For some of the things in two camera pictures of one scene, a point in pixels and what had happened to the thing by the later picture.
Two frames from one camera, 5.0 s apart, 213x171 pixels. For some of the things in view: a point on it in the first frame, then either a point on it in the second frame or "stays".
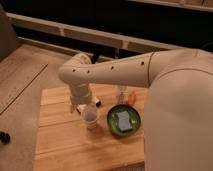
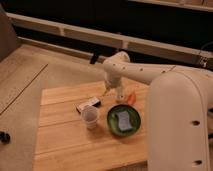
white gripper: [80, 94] → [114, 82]
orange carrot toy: [132, 99] stays
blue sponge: [124, 121] stays
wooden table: [64, 143] stays
